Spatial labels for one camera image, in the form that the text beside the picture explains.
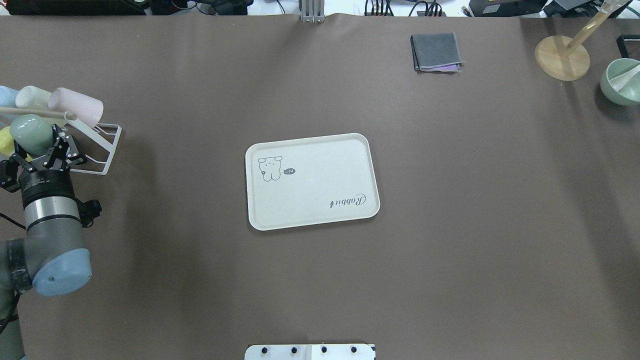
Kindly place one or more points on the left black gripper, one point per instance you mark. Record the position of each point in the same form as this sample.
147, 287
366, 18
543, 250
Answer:
46, 184

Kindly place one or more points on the green cup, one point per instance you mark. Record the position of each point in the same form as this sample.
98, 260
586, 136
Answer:
33, 133

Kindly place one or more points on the cream rabbit tray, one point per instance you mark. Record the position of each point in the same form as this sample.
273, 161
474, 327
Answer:
309, 181

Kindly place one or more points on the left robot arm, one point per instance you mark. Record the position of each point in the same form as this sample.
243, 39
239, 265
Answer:
52, 258

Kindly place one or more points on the yellow cup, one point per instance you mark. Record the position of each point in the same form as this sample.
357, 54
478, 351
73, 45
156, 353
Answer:
7, 146

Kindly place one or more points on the cream white cup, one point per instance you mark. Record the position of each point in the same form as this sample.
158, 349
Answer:
32, 98

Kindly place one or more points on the pink cup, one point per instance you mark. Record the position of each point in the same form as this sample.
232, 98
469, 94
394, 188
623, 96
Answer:
88, 109

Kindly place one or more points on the grey folded cloth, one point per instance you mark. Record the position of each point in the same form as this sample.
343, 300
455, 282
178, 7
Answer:
433, 51

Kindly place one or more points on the purple cloth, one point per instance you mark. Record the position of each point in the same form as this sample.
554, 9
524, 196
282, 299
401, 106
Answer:
450, 68

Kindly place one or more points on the wooden stand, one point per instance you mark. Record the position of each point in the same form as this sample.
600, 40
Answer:
565, 58

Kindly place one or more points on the green bowl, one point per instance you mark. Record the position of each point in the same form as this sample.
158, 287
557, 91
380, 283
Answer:
620, 82

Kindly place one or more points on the white wire cup rack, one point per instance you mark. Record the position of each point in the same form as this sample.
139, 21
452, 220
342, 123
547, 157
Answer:
99, 142

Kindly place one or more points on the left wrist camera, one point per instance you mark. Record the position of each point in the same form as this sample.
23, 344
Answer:
88, 211

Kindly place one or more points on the aluminium frame post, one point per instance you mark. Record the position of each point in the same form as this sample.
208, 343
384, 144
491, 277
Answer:
312, 11

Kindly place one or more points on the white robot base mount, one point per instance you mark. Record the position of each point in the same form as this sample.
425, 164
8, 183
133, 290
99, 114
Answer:
319, 351

